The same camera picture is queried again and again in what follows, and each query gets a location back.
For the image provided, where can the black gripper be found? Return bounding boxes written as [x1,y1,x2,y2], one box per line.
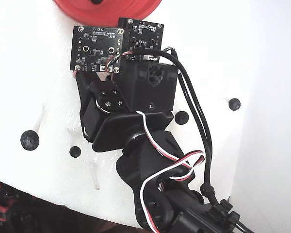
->
[72,70,175,152]

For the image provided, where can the red collapsible silicone cup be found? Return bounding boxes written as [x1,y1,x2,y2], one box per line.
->
[52,0,162,28]

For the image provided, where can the white plastic stick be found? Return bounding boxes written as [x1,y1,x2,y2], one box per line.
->
[33,103,46,133]
[89,161,100,190]

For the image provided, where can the white foam board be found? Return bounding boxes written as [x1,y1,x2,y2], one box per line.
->
[0,0,250,233]

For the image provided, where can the black printed camera mount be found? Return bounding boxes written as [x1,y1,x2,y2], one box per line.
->
[114,60,179,114]

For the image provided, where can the red white black servo cable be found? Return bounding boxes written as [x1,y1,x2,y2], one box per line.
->
[135,111,207,233]

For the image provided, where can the camera board with gold holes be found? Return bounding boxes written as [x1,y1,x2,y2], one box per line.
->
[69,25,125,74]

